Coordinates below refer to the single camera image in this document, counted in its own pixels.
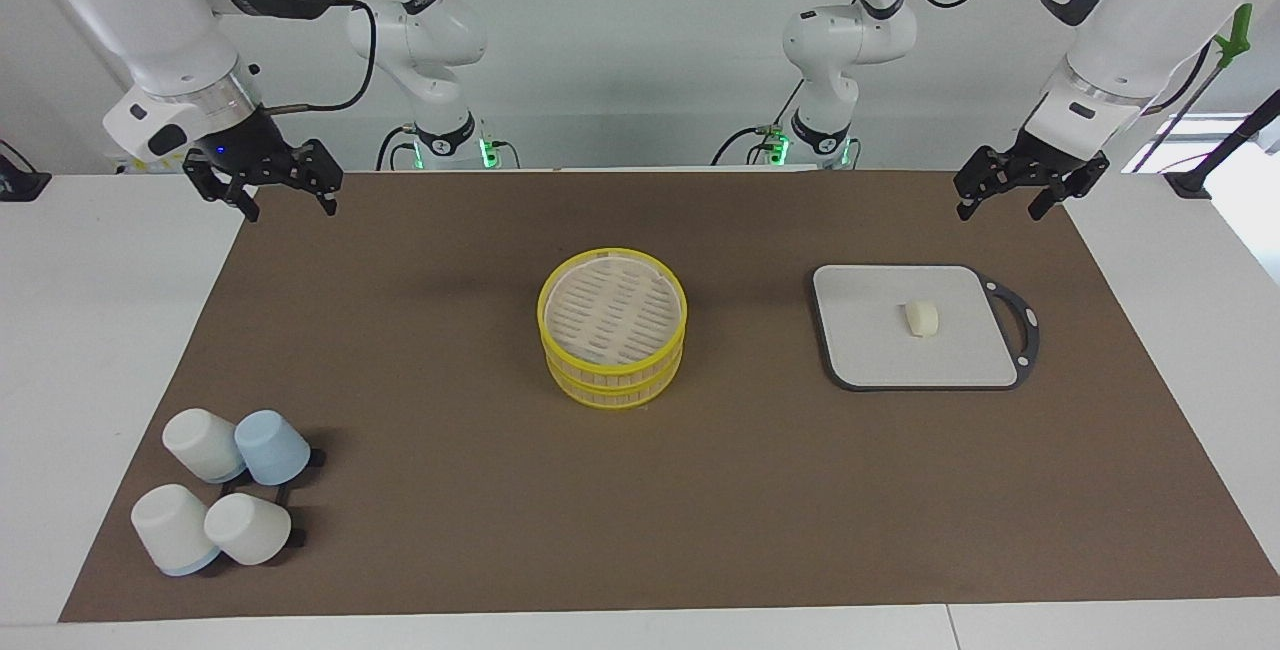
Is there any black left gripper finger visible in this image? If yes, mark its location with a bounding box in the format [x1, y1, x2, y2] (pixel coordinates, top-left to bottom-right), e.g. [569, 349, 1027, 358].
[1028, 155, 1111, 223]
[953, 148, 1006, 223]

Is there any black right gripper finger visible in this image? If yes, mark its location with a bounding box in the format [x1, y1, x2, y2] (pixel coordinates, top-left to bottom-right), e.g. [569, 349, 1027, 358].
[183, 152, 263, 223]
[292, 138, 346, 218]

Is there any yellow-rimmed bamboo steamer basket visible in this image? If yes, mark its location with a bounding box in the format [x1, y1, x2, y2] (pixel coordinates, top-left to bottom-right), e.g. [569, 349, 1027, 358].
[537, 248, 689, 376]
[545, 335, 686, 411]

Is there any black stand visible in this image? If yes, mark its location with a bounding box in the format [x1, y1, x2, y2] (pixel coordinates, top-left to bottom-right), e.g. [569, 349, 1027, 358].
[1164, 90, 1280, 202]

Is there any grey cutting board, dark rim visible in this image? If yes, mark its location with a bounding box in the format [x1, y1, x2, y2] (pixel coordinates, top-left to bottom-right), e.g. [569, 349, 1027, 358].
[810, 263, 1041, 393]

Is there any pole with green tip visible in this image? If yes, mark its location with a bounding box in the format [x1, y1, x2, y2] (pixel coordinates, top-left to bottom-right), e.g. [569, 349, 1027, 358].
[1140, 4, 1255, 171]

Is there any white plastic cup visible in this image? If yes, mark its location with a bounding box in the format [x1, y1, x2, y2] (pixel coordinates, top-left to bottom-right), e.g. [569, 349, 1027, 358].
[162, 408, 247, 484]
[204, 493, 293, 567]

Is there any light blue plastic cup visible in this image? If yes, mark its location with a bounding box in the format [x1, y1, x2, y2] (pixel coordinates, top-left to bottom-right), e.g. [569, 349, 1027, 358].
[234, 410, 312, 487]

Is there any brown table mat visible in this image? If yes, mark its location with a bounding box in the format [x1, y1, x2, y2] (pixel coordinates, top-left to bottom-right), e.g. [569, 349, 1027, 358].
[58, 170, 1280, 623]

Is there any white cup with blue base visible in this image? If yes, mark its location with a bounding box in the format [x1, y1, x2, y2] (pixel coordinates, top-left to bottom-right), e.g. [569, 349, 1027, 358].
[130, 483, 222, 577]

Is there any black base cable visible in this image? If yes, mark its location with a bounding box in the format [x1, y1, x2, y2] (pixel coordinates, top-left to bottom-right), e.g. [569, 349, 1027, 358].
[711, 80, 807, 168]
[376, 124, 417, 171]

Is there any black clamp mount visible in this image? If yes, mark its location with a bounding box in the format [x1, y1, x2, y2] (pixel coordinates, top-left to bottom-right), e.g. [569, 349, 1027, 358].
[0, 139, 52, 203]

